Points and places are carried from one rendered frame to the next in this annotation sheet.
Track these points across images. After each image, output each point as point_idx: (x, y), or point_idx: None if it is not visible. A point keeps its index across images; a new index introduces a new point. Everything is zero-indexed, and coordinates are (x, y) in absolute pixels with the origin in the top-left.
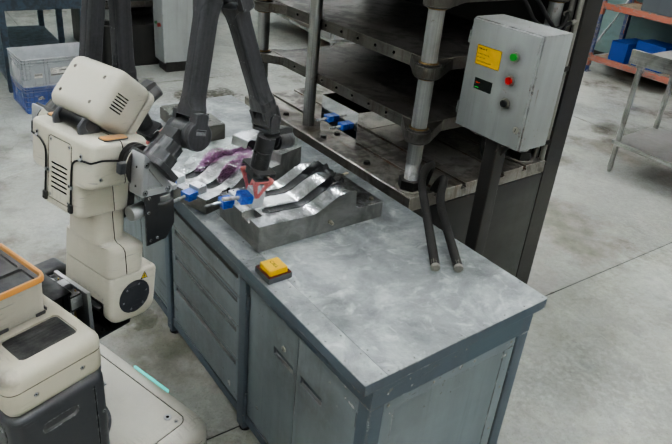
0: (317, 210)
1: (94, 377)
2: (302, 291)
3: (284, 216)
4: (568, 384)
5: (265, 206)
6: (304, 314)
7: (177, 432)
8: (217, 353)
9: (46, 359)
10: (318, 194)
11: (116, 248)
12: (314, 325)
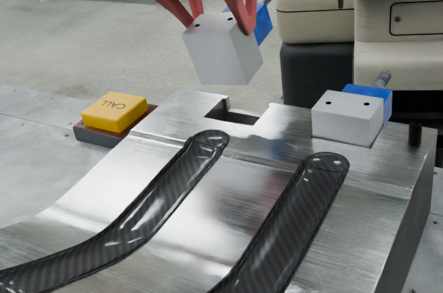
0: (29, 222)
1: (282, 45)
2: (41, 126)
3: (140, 150)
4: None
5: (229, 150)
6: (25, 98)
7: None
8: None
9: None
10: (33, 263)
11: None
12: (3, 92)
